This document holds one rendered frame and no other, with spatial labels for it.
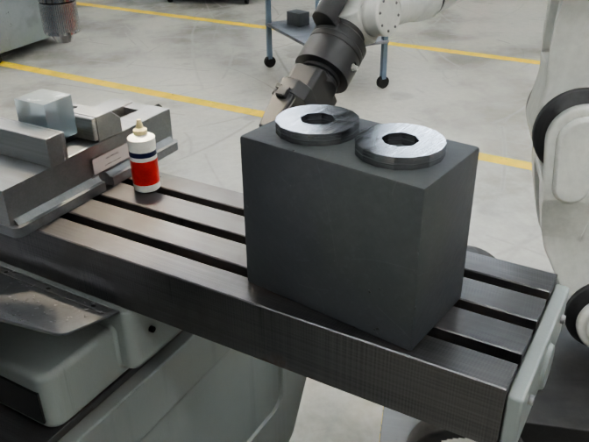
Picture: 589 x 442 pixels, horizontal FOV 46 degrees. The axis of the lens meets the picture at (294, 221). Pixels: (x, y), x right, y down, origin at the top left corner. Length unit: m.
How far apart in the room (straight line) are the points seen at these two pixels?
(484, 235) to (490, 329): 2.14
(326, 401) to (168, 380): 1.02
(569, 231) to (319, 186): 0.63
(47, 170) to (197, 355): 0.38
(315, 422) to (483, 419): 1.29
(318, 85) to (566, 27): 0.37
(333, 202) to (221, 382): 0.64
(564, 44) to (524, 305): 0.45
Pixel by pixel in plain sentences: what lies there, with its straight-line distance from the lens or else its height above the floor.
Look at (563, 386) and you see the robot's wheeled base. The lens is 1.34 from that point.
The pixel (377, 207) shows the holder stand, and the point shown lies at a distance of 0.66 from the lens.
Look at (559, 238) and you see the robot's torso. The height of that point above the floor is 0.82.
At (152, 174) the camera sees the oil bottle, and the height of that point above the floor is 0.99.
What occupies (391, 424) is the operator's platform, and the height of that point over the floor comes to 0.40.
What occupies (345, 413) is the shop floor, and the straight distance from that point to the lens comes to 2.03.
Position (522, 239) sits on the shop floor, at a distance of 2.92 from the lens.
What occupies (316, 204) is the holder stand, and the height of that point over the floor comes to 1.09.
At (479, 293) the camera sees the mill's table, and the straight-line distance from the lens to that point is 0.83.
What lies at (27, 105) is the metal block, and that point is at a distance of 1.06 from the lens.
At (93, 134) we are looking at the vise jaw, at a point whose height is 1.04.
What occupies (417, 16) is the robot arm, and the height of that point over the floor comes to 1.16.
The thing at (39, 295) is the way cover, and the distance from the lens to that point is 0.99.
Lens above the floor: 1.42
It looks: 29 degrees down
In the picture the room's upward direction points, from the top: 1 degrees counter-clockwise
